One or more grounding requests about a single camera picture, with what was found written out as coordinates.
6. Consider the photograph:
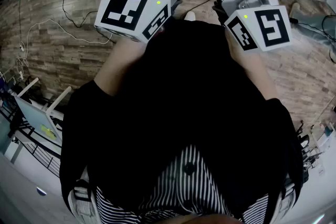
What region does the person's striped shirt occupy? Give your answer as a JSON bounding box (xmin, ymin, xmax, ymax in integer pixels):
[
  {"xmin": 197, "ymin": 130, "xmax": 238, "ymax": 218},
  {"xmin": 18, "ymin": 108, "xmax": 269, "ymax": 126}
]
[{"xmin": 96, "ymin": 144, "xmax": 271, "ymax": 224}]

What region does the cluttered desk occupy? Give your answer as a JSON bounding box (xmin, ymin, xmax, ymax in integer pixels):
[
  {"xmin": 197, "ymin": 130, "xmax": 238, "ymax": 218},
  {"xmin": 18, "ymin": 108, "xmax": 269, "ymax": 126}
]
[{"xmin": 296, "ymin": 102, "xmax": 336, "ymax": 176}]

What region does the grey harness strap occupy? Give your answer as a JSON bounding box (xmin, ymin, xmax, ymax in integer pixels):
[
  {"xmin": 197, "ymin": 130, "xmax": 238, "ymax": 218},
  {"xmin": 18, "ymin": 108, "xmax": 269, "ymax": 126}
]
[
  {"xmin": 67, "ymin": 167, "xmax": 102, "ymax": 224},
  {"xmin": 270, "ymin": 178, "xmax": 297, "ymax": 224}
]

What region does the person's white shoe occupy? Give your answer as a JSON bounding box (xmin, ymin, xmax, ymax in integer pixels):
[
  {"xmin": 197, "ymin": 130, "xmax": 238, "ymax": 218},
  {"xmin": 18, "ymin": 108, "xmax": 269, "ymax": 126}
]
[{"xmin": 183, "ymin": 10, "xmax": 196, "ymax": 22}]

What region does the small white table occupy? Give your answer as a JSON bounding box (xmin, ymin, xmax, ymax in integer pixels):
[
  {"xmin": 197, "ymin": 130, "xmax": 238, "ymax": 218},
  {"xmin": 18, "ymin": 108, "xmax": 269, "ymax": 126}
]
[{"xmin": 14, "ymin": 78, "xmax": 73, "ymax": 152}]

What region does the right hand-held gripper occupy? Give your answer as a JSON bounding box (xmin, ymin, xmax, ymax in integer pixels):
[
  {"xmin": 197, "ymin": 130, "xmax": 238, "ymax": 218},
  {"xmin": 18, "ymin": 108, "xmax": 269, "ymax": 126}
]
[{"xmin": 204, "ymin": 0, "xmax": 293, "ymax": 52}]

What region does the person's right forearm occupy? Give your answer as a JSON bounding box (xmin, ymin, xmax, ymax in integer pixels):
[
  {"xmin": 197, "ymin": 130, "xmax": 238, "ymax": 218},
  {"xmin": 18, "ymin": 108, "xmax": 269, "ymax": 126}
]
[{"xmin": 225, "ymin": 30, "xmax": 279, "ymax": 102}]

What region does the white floor cable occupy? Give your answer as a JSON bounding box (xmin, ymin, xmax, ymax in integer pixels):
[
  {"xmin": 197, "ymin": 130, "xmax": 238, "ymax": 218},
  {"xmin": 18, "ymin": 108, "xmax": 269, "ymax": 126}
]
[{"xmin": 18, "ymin": 18, "xmax": 114, "ymax": 66}]

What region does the person in dark clothes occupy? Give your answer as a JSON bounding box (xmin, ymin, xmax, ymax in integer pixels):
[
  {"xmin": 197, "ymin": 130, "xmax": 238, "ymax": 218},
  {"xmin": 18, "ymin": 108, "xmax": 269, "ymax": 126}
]
[{"xmin": 59, "ymin": 19, "xmax": 305, "ymax": 221}]

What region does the person's left forearm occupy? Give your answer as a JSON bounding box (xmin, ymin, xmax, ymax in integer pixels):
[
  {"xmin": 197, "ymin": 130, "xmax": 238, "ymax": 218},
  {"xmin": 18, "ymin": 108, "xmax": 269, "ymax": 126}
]
[{"xmin": 93, "ymin": 38, "xmax": 148, "ymax": 97}]

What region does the black railing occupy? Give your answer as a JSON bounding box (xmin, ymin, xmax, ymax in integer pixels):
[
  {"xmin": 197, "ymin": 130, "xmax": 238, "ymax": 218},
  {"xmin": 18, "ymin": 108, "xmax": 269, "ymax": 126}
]
[{"xmin": 0, "ymin": 102, "xmax": 62, "ymax": 179}]

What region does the yellow-green item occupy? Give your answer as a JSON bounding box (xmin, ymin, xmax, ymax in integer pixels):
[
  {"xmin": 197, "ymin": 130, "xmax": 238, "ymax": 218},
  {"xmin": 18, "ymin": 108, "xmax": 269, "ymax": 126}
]
[{"xmin": 39, "ymin": 124, "xmax": 57, "ymax": 140}]

